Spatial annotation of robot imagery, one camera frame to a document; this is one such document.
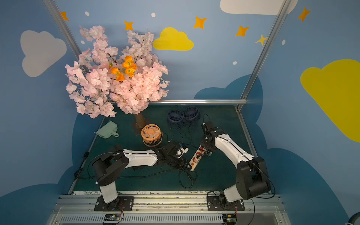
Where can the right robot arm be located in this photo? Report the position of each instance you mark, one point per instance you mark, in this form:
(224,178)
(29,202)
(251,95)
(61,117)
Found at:
(251,172)

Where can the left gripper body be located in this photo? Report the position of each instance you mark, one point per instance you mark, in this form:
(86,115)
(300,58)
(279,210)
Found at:
(181,162)

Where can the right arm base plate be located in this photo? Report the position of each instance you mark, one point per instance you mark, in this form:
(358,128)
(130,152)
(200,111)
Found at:
(216,203)

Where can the white red power strip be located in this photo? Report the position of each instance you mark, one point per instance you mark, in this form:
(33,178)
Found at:
(197,157)

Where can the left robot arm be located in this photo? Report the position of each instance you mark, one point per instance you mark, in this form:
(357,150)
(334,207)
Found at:
(109,166)

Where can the orange desk fan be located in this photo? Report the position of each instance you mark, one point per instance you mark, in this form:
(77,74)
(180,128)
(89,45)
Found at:
(151,135)

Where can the dark blue fan left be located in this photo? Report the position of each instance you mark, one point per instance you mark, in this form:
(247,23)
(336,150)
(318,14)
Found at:
(175,118)

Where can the aluminium rail frame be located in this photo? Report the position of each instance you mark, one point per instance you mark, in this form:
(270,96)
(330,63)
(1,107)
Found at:
(166,208)

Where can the right green circuit board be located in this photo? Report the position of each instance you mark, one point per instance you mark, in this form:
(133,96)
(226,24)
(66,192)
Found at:
(229,219)

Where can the green circuit board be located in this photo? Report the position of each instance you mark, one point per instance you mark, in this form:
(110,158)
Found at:
(229,219)
(112,218)

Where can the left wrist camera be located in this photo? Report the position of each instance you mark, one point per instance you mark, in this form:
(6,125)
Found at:
(181,151)

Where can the left green circuit board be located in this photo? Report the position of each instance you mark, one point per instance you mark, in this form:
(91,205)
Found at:
(112,218)

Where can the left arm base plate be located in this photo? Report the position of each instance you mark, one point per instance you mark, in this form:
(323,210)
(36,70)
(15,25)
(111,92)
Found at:
(120,204)

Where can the dark blue fan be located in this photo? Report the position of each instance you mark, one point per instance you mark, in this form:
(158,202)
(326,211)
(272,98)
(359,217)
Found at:
(191,114)
(175,118)

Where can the dark blue fan right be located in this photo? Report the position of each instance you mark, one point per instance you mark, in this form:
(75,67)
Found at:
(191,114)

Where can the pink artificial blossom tree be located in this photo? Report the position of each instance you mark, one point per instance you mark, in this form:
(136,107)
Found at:
(104,77)

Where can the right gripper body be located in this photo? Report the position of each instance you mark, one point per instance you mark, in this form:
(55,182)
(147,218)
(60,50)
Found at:
(205,147)

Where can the mint green dustpan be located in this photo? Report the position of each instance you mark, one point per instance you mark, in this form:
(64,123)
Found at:
(108,130)

